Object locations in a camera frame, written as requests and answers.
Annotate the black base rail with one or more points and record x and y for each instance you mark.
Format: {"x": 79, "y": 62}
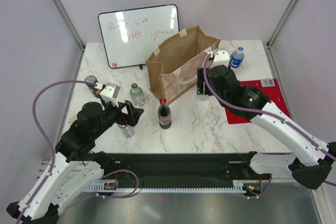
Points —
{"x": 177, "y": 170}

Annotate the Coca-Cola glass bottle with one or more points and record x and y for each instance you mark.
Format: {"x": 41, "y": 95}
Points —
{"x": 164, "y": 114}

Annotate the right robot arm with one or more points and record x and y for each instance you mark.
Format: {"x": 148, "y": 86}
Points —
{"x": 310, "y": 159}

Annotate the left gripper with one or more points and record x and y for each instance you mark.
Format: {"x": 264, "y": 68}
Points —
{"x": 133, "y": 115}

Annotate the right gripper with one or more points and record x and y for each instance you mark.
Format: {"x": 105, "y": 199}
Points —
{"x": 199, "y": 81}

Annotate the black and yellow can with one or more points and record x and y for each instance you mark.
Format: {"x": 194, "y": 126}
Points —
{"x": 93, "y": 80}

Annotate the blue-label water bottle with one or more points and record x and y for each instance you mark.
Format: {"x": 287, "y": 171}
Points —
{"x": 237, "y": 57}
{"x": 202, "y": 97}

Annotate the blue-label water bottle near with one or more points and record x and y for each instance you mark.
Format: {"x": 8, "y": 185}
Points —
{"x": 202, "y": 97}

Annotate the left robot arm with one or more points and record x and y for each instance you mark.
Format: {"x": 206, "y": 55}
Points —
{"x": 50, "y": 195}

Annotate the clear soda water bottle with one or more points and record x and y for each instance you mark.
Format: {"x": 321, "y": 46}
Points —
{"x": 137, "y": 95}

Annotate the silver beverage can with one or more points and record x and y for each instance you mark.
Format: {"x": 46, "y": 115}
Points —
{"x": 127, "y": 130}

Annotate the white dry-erase board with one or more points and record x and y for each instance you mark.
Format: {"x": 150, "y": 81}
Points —
{"x": 130, "y": 36}

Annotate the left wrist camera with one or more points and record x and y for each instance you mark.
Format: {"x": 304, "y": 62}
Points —
{"x": 110, "y": 93}

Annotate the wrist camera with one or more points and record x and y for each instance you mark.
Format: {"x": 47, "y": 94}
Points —
{"x": 218, "y": 57}
{"x": 110, "y": 93}

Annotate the brown canvas tote bag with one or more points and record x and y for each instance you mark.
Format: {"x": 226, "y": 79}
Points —
{"x": 172, "y": 66}

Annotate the blue-label water bottle far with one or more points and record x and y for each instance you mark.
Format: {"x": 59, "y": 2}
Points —
{"x": 237, "y": 57}

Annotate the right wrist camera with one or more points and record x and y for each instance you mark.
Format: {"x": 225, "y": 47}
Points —
{"x": 218, "y": 57}

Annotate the white cable duct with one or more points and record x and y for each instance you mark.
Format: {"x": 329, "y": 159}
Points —
{"x": 235, "y": 188}

